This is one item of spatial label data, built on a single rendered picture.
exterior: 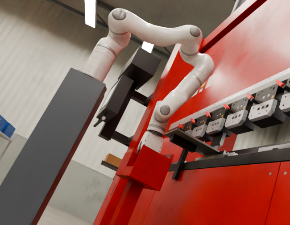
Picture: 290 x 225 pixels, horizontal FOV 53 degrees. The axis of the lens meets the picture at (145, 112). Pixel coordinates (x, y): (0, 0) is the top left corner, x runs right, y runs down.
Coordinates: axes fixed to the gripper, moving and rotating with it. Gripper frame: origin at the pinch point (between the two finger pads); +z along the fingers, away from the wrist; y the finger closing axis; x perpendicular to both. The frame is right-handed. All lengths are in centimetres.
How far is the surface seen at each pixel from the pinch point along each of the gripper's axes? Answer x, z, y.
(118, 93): -114, -67, -1
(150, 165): 5.0, -0.3, -0.9
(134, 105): -699, -270, -189
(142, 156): 5.0, -2.3, 4.2
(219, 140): -8, -30, -41
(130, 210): -2.0, 20.6, -1.5
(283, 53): 30, -70, -37
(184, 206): 7.8, 11.1, -21.6
